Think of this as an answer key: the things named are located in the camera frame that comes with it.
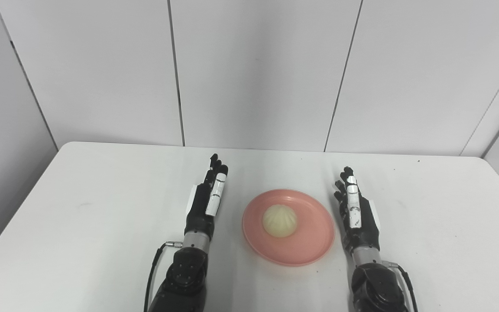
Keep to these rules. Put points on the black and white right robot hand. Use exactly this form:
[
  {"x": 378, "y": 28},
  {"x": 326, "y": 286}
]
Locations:
[{"x": 366, "y": 229}]

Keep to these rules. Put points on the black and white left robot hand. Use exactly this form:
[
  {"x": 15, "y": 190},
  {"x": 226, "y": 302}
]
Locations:
[{"x": 199, "y": 212}]

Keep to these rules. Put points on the pink round plate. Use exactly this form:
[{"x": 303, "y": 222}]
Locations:
[{"x": 314, "y": 234}]

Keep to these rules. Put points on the cream steamed bun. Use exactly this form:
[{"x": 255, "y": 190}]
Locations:
[{"x": 280, "y": 221}]

